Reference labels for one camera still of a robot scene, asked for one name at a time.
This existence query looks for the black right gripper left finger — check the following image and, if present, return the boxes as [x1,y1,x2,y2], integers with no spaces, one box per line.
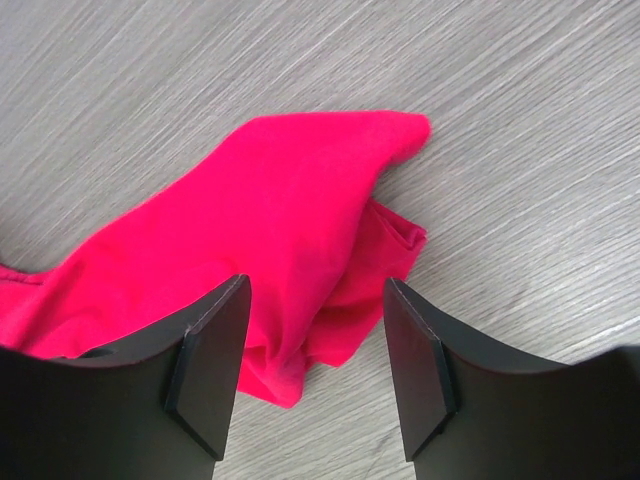
[1,275,251,479]

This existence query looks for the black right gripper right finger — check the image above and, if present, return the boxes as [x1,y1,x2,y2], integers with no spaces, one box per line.
[384,279,639,479]

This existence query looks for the crimson pink t-shirt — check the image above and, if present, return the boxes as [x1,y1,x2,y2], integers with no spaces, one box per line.
[1,111,431,408]

